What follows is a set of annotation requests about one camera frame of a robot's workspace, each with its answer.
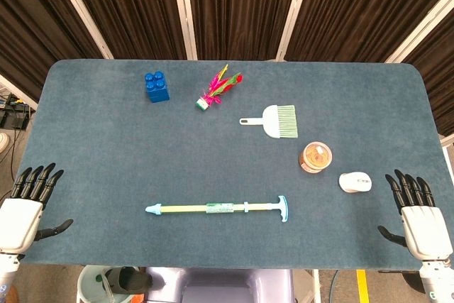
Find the white table leg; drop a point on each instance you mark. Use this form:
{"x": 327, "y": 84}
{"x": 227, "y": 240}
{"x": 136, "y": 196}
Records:
{"x": 316, "y": 285}

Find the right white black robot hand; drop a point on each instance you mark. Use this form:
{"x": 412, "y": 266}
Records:
{"x": 423, "y": 228}

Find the colourful feather shuttlecock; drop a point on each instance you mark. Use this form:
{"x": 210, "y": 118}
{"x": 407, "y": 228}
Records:
{"x": 216, "y": 88}

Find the black object in bucket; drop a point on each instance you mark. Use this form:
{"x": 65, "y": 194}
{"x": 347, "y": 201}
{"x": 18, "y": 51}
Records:
{"x": 129, "y": 278}

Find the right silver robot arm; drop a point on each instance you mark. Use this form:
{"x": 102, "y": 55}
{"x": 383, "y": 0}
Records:
{"x": 438, "y": 280}

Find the white frame post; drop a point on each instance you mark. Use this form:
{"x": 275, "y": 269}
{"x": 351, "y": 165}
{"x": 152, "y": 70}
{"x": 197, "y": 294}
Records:
{"x": 17, "y": 92}
{"x": 184, "y": 8}
{"x": 294, "y": 12}
{"x": 81, "y": 12}
{"x": 418, "y": 26}

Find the orange jar with clear lid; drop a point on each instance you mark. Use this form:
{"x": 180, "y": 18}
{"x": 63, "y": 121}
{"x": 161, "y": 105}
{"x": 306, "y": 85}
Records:
{"x": 315, "y": 157}

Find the blue felt table mat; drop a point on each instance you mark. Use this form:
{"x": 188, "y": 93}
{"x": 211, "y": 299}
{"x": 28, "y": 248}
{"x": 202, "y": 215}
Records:
{"x": 142, "y": 161}

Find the white computer mouse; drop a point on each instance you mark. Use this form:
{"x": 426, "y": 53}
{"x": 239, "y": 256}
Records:
{"x": 354, "y": 182}

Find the dark brown curtain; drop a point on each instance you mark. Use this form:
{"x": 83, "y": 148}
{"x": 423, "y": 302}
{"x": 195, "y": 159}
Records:
{"x": 32, "y": 26}
{"x": 131, "y": 8}
{"x": 241, "y": 8}
{"x": 358, "y": 8}
{"x": 438, "y": 76}

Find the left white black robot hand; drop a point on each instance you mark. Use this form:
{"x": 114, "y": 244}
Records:
{"x": 17, "y": 218}

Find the blue toy building block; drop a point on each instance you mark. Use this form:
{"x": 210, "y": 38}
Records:
{"x": 157, "y": 92}

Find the white plastic bucket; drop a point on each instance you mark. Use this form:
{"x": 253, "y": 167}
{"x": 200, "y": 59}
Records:
{"x": 90, "y": 285}

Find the purple robot base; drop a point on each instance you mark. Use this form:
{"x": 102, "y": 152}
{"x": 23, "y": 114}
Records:
{"x": 220, "y": 283}

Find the white hand brush green bristles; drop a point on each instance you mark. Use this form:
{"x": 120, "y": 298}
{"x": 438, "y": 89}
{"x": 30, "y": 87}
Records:
{"x": 275, "y": 121}

